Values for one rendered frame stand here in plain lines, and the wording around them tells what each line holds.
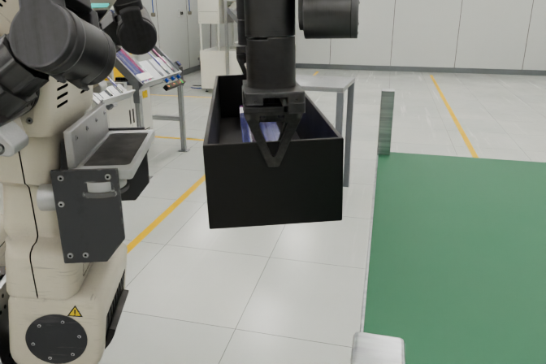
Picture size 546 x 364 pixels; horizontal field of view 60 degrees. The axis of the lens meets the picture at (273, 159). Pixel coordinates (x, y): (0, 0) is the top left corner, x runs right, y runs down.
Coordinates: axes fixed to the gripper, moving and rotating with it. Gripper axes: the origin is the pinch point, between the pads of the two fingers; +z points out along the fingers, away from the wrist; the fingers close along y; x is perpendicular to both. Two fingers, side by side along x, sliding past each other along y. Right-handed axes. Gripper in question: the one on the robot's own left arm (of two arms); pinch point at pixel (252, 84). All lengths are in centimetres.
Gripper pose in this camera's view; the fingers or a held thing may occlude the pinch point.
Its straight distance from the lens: 113.2
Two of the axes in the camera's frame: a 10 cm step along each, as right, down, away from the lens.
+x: -10.0, 0.5, -0.7
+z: 0.2, 9.5, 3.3
